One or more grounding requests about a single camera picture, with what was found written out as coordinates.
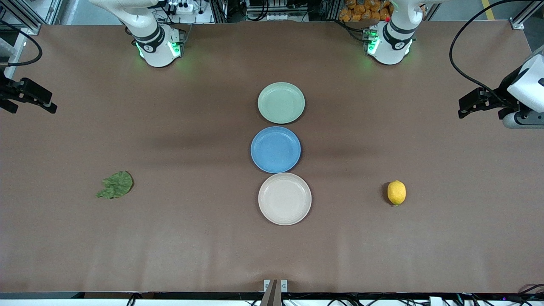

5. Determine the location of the yellow lemon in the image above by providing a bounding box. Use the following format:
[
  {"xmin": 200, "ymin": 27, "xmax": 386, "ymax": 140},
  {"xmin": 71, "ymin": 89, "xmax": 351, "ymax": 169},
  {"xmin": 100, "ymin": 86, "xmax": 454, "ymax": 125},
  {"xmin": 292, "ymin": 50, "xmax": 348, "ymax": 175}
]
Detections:
[{"xmin": 387, "ymin": 180, "xmax": 407, "ymax": 207}]

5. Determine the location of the blue plate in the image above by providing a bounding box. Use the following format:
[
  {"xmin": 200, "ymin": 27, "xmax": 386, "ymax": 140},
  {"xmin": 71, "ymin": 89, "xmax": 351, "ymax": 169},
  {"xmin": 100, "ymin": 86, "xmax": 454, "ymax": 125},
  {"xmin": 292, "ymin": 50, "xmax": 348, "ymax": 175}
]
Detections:
[{"xmin": 250, "ymin": 126, "xmax": 302, "ymax": 174}]

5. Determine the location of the aluminium frame profile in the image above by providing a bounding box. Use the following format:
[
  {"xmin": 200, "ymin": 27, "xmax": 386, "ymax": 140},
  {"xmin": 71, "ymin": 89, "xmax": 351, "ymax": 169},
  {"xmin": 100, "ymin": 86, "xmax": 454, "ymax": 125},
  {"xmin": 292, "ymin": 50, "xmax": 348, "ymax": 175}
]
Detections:
[
  {"xmin": 509, "ymin": 0, "xmax": 544, "ymax": 30},
  {"xmin": 0, "ymin": 0, "xmax": 43, "ymax": 37}
]

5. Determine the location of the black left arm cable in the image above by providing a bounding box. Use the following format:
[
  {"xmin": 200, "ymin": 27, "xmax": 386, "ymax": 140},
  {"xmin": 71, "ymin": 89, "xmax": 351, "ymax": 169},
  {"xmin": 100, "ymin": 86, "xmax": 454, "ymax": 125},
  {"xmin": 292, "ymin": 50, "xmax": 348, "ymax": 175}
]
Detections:
[{"xmin": 449, "ymin": 0, "xmax": 544, "ymax": 107}]

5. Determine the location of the orange snack bag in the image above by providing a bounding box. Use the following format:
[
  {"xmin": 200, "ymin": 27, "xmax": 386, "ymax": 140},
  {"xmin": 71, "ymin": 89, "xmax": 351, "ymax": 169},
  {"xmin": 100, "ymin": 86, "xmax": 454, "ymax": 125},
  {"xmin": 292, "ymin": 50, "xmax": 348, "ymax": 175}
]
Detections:
[{"xmin": 339, "ymin": 0, "xmax": 394, "ymax": 23}]

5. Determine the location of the green lettuce leaf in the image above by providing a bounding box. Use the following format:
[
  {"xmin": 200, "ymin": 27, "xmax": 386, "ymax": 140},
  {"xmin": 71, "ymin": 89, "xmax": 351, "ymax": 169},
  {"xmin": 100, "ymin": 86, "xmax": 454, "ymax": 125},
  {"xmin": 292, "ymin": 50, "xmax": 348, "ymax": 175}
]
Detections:
[{"xmin": 96, "ymin": 171, "xmax": 134, "ymax": 199}]

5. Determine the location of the beige plate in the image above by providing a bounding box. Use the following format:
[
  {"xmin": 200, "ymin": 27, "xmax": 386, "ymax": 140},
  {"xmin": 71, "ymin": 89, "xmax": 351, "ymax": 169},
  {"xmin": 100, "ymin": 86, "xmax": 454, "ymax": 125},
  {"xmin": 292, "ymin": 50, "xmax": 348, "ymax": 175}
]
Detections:
[{"xmin": 258, "ymin": 173, "xmax": 312, "ymax": 226}]

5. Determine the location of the white power strip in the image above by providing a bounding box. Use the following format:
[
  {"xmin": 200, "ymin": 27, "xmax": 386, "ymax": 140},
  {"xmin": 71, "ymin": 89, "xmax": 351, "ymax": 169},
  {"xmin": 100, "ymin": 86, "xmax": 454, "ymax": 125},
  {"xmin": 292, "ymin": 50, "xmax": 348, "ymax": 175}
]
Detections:
[{"xmin": 164, "ymin": 1, "xmax": 195, "ymax": 16}]

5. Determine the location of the light green plate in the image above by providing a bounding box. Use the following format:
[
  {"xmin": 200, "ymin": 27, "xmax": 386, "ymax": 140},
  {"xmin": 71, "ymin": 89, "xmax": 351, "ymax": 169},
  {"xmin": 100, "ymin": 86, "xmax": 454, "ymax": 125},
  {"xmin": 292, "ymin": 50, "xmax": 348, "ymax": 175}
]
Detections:
[{"xmin": 258, "ymin": 82, "xmax": 306, "ymax": 125}]

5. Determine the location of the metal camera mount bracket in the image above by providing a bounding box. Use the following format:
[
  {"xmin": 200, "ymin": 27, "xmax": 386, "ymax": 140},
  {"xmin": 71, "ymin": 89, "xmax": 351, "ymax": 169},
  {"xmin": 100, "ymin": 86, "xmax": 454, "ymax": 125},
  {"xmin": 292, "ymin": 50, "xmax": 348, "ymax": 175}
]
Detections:
[{"xmin": 260, "ymin": 279, "xmax": 289, "ymax": 306}]

